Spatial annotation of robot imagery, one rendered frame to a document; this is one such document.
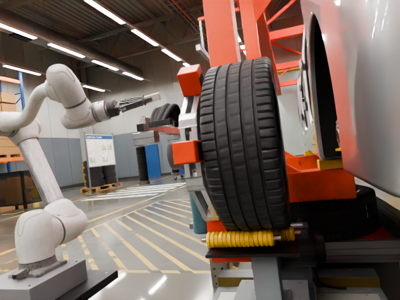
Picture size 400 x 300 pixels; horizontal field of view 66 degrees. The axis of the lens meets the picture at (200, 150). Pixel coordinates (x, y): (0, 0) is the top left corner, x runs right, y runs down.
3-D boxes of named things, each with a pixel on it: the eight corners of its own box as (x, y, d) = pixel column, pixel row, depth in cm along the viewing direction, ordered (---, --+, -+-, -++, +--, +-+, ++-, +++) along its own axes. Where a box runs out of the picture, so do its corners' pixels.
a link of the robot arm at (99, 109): (94, 99, 140) (107, 96, 139) (102, 118, 144) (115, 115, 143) (89, 106, 132) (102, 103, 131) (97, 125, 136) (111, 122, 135)
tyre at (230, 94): (267, 73, 80) (271, 46, 139) (182, 88, 87) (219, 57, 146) (295, 269, 104) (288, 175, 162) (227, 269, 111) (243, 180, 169)
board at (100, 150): (97, 194, 932) (90, 130, 934) (84, 196, 948) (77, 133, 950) (125, 187, 1074) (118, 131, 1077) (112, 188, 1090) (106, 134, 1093)
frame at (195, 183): (209, 233, 102) (190, 69, 103) (190, 233, 104) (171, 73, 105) (237, 202, 154) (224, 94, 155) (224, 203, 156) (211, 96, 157)
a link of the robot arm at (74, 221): (47, 252, 155) (77, 239, 176) (69, 239, 151) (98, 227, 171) (-11, 120, 166) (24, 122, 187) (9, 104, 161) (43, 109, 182)
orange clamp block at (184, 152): (205, 161, 102) (196, 162, 94) (182, 163, 105) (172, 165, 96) (202, 140, 102) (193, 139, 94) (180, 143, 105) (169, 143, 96)
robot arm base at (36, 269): (-2, 282, 134) (-4, 269, 134) (38, 263, 155) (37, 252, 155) (31, 281, 129) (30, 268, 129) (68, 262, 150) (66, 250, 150)
